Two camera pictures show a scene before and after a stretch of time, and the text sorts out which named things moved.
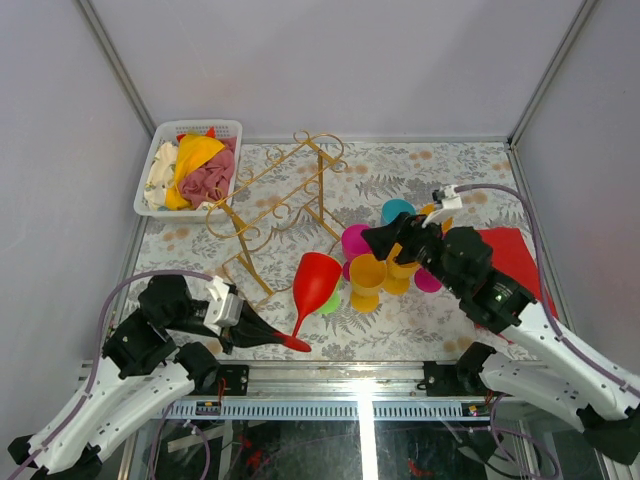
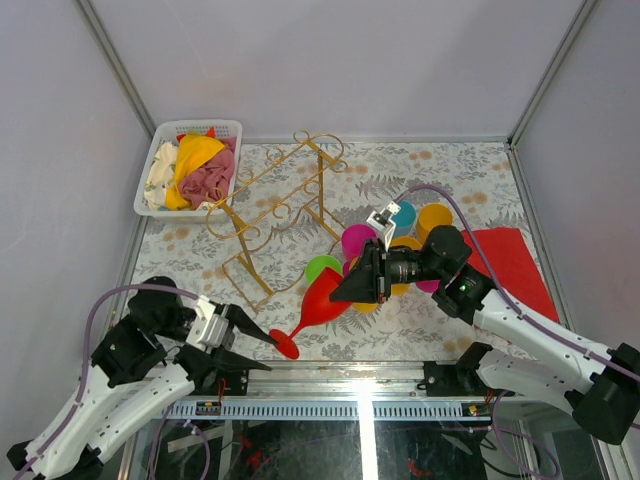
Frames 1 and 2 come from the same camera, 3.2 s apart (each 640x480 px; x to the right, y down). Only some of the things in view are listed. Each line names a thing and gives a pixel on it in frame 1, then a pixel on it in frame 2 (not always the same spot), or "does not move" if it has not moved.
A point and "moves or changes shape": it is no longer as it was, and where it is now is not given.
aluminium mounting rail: x=331 y=391 does not move
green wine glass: x=333 y=302 -> x=317 y=264
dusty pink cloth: x=212 y=181 does not move
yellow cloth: x=193 y=151 does not move
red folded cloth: x=512 y=256 does not move
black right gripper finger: x=381 y=239 -> x=363 y=285
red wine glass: x=316 y=277 moves or changes shape
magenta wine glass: x=353 y=246 does not move
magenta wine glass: x=425 y=281 does not move
